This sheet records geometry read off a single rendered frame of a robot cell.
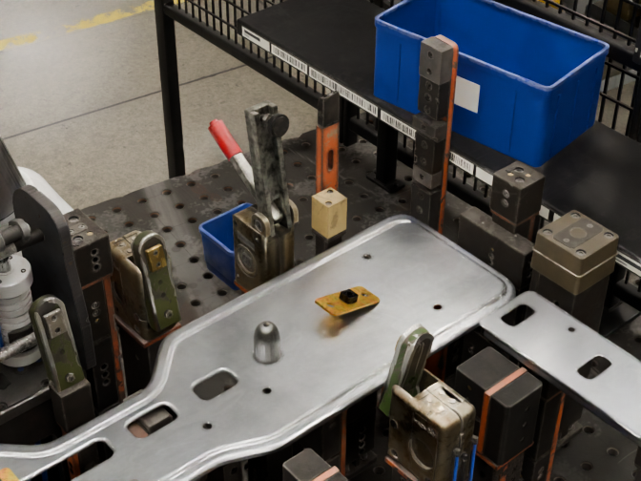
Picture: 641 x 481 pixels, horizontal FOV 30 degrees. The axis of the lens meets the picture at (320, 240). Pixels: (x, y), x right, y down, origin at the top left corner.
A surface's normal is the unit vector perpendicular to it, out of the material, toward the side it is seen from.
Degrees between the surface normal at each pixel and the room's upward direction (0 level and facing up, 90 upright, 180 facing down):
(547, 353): 0
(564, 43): 90
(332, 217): 90
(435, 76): 90
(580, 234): 0
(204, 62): 0
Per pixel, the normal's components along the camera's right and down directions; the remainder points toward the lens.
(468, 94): -0.66, 0.46
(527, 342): 0.00, -0.79
